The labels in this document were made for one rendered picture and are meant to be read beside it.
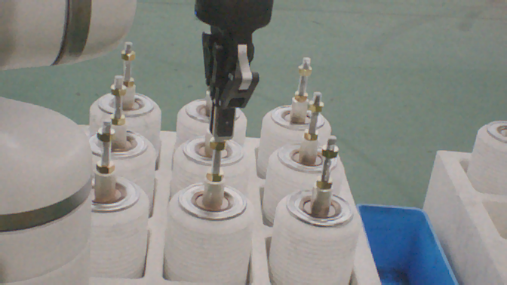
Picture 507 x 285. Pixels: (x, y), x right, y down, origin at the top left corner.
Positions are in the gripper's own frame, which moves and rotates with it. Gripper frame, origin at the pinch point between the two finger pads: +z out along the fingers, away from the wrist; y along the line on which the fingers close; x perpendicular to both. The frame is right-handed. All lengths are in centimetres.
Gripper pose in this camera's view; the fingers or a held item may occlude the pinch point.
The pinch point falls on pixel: (222, 119)
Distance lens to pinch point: 78.6
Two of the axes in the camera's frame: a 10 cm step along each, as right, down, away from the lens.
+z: -1.1, 8.9, 4.4
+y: 3.0, 4.5, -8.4
